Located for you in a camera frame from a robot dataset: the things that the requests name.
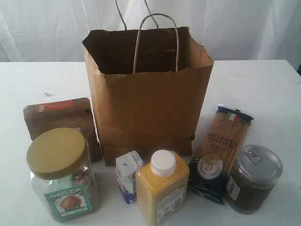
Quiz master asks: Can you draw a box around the small paper scrap on table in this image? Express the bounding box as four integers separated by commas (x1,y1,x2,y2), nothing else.
44,92,53,97

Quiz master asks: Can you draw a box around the small white blue carton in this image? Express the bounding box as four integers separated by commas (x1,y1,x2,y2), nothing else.
116,151,144,204

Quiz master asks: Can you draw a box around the clear nut jar yellow lid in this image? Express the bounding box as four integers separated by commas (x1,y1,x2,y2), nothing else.
26,128,98,221

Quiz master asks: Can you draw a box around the brown kraft standup pouch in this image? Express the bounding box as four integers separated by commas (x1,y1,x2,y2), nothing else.
23,97,102,162

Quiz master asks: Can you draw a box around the brown paper bag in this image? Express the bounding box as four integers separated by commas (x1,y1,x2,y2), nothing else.
82,25,214,166

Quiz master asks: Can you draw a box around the yellow grain bottle white cap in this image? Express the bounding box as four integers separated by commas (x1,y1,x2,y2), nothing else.
135,149,190,226

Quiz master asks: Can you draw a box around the spaghetti packet dark blue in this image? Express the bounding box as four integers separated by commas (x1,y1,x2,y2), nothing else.
188,105,254,204

